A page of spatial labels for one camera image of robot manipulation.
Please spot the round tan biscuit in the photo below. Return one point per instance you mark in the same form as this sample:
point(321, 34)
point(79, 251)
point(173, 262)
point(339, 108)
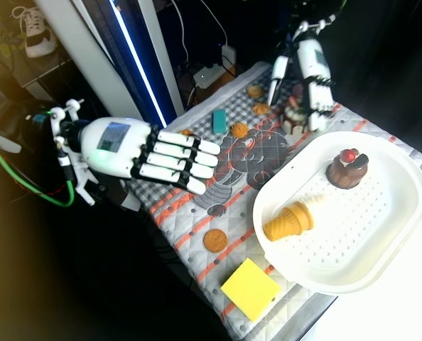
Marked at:
point(215, 240)

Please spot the grey quilt with bear print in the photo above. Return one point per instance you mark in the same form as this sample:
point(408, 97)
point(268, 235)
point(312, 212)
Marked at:
point(232, 220)

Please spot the white power adapter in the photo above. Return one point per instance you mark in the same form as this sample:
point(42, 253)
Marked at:
point(228, 55)

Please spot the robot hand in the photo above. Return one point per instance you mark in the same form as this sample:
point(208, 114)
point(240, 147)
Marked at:
point(314, 60)
point(111, 149)

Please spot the white pillar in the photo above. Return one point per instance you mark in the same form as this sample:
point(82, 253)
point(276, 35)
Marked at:
point(90, 71)

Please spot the golden swirl cookie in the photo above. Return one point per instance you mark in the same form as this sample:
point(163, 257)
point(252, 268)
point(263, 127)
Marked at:
point(239, 130)

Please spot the pretzel cookie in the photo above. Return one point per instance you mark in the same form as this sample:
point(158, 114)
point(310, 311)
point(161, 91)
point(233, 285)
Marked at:
point(186, 132)

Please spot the blue lit panel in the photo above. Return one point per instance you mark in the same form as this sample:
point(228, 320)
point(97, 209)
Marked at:
point(150, 81)

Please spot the golden ridged flower cookie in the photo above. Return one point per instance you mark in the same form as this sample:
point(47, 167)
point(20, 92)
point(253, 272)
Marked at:
point(260, 108)

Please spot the white post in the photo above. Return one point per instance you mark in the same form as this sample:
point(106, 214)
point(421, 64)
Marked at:
point(165, 53)

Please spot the teal rectangular block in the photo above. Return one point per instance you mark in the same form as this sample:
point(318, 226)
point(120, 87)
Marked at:
point(219, 121)

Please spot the white perforated tray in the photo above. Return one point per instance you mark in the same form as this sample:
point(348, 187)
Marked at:
point(356, 241)

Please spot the metal shelf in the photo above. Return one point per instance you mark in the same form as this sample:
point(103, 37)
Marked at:
point(44, 76)

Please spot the toy ice cream cone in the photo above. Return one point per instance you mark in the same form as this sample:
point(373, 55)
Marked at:
point(289, 222)

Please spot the brown chocolate cake with cherry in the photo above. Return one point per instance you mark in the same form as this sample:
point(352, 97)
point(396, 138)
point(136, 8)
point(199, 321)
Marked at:
point(347, 174)

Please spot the white power strip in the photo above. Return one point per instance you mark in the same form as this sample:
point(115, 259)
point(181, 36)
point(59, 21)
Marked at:
point(207, 76)

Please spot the yellow sponge block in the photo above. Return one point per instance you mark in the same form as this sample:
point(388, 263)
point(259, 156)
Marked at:
point(250, 289)

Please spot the white cream chocolate-drip cake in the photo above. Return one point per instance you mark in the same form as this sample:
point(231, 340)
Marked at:
point(292, 124)

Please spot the white sneaker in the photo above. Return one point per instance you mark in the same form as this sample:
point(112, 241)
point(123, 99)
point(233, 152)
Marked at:
point(37, 35)

